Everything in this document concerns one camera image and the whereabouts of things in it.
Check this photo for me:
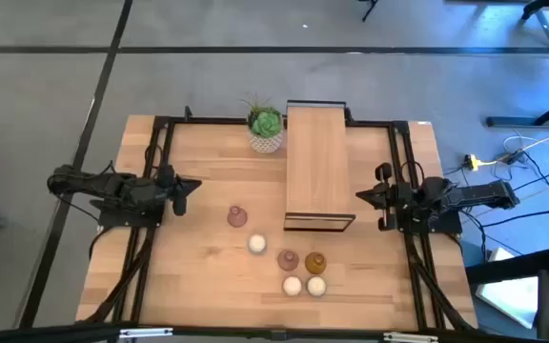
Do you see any amber ribbed glass candle holder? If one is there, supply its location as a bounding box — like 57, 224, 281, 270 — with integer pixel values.
304, 252, 328, 276

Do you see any black desk foot bar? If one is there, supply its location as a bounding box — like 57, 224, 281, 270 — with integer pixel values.
486, 90, 549, 129

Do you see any gold tin candle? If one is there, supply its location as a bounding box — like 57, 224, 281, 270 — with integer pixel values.
281, 275, 303, 297

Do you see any white board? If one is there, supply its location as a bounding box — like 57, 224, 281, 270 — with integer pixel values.
474, 247, 540, 330

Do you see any yellow power plug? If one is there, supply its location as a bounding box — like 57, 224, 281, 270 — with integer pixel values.
462, 152, 481, 172

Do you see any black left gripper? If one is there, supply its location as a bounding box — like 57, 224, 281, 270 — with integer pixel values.
155, 163, 203, 217

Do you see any black desk edge bar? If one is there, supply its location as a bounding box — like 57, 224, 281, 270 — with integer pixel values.
464, 246, 549, 286

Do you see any black rig crossbar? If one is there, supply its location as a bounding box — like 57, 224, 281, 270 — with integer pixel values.
0, 319, 549, 343

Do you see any pink ribbed glass candle holder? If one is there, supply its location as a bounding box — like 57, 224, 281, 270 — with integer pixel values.
226, 205, 249, 229
276, 249, 300, 272

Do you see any person's leg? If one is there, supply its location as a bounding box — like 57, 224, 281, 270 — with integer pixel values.
520, 0, 549, 21

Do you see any beige cable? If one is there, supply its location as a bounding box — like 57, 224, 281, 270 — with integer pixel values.
462, 169, 549, 225

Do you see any yellow cable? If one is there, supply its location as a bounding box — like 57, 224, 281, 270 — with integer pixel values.
477, 121, 549, 167

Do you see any succulent in patterned white pot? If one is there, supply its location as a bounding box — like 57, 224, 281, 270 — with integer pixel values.
240, 92, 286, 155

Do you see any black floor cable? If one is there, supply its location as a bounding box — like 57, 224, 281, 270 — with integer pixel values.
481, 207, 549, 230

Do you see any black chair leg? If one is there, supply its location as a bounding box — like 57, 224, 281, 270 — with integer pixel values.
357, 0, 380, 23

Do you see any blue patterned tin candle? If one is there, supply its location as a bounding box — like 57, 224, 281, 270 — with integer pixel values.
247, 232, 268, 255
306, 275, 328, 298

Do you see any wooden shelf with black frame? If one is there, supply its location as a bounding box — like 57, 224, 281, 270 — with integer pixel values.
283, 98, 356, 233

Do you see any silver metal bracket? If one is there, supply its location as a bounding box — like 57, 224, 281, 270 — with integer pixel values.
382, 331, 440, 343
118, 326, 174, 340

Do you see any white cable loop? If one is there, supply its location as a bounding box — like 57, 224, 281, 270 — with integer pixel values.
501, 134, 549, 154

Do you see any black aluminium table frame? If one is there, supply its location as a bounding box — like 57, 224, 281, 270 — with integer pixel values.
76, 105, 478, 333

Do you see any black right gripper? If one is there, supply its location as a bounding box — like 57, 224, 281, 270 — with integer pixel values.
356, 162, 417, 232

